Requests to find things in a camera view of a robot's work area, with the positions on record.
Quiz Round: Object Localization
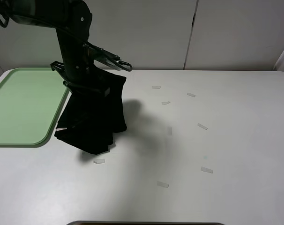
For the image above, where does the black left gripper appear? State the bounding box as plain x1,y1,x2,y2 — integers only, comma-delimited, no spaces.
50,29,110,97

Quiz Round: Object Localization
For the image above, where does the black short sleeve t-shirt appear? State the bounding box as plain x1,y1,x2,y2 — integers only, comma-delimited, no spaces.
54,65,127,155

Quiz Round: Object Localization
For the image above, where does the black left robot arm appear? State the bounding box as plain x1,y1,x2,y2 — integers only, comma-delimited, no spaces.
0,0,110,97

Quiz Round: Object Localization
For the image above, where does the light green plastic tray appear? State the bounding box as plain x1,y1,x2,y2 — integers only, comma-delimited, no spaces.
0,68,68,146

